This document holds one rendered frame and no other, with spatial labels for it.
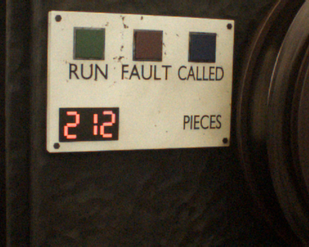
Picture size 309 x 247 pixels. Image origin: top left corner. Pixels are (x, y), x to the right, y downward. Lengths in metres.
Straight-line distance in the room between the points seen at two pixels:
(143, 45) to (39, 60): 0.14
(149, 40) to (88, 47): 0.08
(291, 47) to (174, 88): 0.17
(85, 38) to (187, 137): 0.20
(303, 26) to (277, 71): 0.07
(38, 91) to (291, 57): 0.32
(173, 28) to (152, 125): 0.13
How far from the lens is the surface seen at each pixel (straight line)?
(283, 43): 0.71
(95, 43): 0.75
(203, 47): 0.80
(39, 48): 0.76
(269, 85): 0.70
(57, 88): 0.74
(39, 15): 0.76
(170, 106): 0.79
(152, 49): 0.77
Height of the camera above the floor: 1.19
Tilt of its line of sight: 7 degrees down
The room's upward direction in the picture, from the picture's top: 2 degrees clockwise
